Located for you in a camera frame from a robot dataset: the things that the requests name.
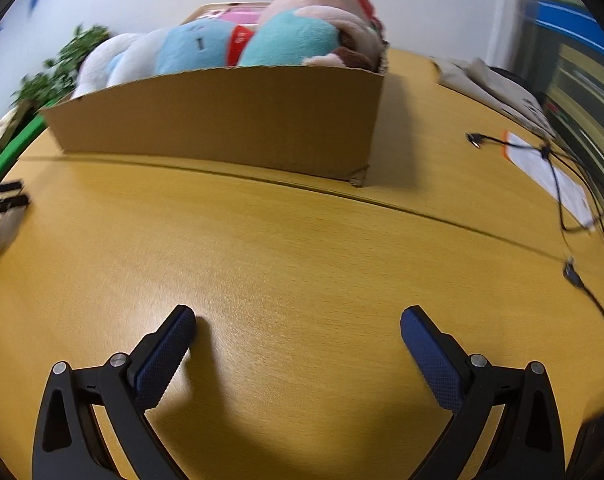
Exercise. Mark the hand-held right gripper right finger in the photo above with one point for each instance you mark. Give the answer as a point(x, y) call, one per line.
point(432, 360)

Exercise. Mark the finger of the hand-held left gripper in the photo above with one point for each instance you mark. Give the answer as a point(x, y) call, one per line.
point(6, 188)
point(11, 204)

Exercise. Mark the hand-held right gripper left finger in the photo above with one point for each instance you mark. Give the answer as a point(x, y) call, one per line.
point(164, 355)

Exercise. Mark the cardboard box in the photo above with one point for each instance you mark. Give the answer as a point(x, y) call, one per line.
point(221, 115)

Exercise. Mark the pink pig plush toy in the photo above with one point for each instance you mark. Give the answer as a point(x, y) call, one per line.
point(302, 30)

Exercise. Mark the green planter ledge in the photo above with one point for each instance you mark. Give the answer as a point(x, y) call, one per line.
point(16, 140)

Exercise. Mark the green potted plant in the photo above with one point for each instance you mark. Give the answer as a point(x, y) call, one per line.
point(71, 55)

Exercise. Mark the white paper sheet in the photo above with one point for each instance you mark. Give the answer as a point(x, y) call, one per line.
point(532, 165)

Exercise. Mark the blue and white plush toy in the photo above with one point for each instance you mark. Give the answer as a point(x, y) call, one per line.
point(191, 47)

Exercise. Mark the grey cloth bag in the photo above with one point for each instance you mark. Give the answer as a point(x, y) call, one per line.
point(482, 80)

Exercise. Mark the blue banner strip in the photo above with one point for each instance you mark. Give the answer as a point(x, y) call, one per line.
point(572, 15)

